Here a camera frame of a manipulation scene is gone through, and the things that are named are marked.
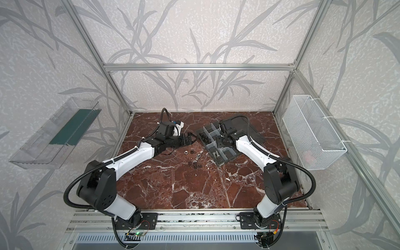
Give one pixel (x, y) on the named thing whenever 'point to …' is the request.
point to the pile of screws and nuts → (195, 160)
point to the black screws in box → (204, 137)
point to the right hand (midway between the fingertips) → (221, 136)
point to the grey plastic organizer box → (208, 135)
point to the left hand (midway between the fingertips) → (194, 135)
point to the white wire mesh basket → (314, 144)
